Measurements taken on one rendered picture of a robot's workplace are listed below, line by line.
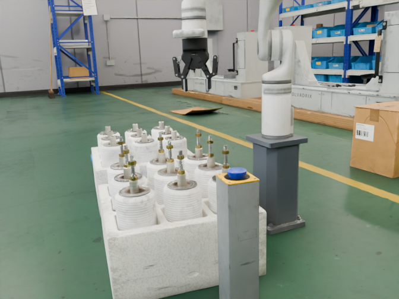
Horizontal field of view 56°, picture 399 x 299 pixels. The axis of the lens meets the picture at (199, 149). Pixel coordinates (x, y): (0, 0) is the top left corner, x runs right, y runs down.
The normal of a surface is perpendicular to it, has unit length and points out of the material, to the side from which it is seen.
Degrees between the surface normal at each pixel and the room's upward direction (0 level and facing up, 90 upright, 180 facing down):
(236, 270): 90
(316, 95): 90
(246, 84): 90
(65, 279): 0
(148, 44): 90
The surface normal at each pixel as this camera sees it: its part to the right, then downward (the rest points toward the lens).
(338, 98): -0.91, 0.13
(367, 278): -0.04, -0.97
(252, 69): 0.41, 0.20
